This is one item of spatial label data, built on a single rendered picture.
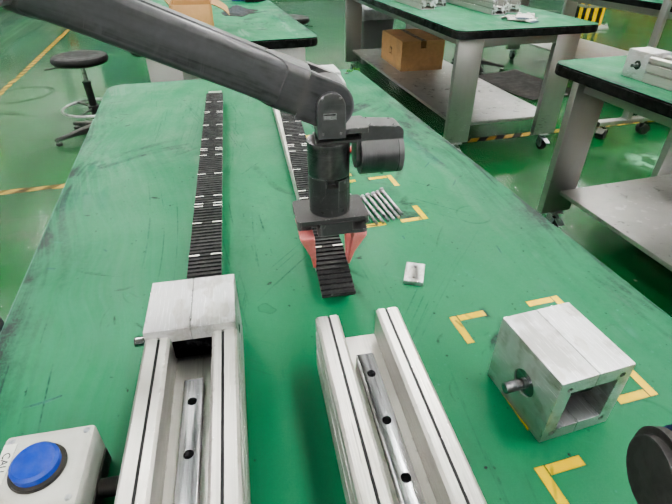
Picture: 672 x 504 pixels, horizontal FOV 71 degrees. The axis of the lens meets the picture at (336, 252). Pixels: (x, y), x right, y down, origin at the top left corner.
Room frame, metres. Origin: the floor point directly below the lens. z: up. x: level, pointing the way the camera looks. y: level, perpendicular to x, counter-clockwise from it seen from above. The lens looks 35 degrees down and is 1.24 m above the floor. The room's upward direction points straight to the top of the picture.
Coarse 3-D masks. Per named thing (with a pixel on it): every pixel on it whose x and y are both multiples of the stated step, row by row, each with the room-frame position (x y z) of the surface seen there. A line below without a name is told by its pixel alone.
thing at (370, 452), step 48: (336, 336) 0.37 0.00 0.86; (384, 336) 0.38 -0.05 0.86; (336, 384) 0.31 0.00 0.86; (384, 384) 0.34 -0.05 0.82; (432, 384) 0.31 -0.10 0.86; (336, 432) 0.28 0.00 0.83; (384, 432) 0.27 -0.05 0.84; (432, 432) 0.25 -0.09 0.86; (384, 480) 0.21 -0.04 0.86; (432, 480) 0.22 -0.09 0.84
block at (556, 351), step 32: (512, 320) 0.39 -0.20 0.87; (544, 320) 0.39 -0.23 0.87; (576, 320) 0.39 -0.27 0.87; (512, 352) 0.36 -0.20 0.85; (544, 352) 0.34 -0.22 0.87; (576, 352) 0.34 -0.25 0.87; (608, 352) 0.34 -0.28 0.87; (512, 384) 0.33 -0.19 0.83; (544, 384) 0.32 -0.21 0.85; (576, 384) 0.30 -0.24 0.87; (608, 384) 0.33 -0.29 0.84; (544, 416) 0.30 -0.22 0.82; (576, 416) 0.32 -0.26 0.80
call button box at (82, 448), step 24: (48, 432) 0.27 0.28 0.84; (72, 432) 0.27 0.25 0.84; (96, 432) 0.27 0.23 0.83; (0, 456) 0.24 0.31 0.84; (72, 456) 0.24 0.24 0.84; (96, 456) 0.26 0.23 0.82; (0, 480) 0.22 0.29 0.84; (48, 480) 0.22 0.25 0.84; (72, 480) 0.22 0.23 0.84; (96, 480) 0.24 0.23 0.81
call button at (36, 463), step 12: (36, 444) 0.25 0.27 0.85; (48, 444) 0.25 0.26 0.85; (24, 456) 0.24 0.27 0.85; (36, 456) 0.24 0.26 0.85; (48, 456) 0.24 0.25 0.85; (60, 456) 0.24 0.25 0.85; (12, 468) 0.23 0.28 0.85; (24, 468) 0.23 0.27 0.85; (36, 468) 0.23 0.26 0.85; (48, 468) 0.23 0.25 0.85; (12, 480) 0.22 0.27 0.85; (24, 480) 0.22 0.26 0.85; (36, 480) 0.22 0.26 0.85
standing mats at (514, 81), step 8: (496, 72) 5.00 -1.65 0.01; (504, 72) 4.99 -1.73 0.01; (512, 72) 4.99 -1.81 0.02; (520, 72) 4.98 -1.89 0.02; (488, 80) 4.69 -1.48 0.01; (496, 80) 4.69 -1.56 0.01; (504, 80) 4.69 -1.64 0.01; (512, 80) 4.69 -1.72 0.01; (520, 80) 4.69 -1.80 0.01; (528, 80) 4.69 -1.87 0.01; (536, 80) 4.69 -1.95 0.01; (504, 88) 4.42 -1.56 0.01; (512, 88) 4.42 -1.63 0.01; (520, 88) 4.42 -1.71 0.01; (528, 88) 4.42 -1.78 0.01; (536, 88) 4.42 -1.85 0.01; (568, 88) 4.41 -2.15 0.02; (520, 96) 4.19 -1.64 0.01; (528, 96) 4.15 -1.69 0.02; (536, 96) 4.15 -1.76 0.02
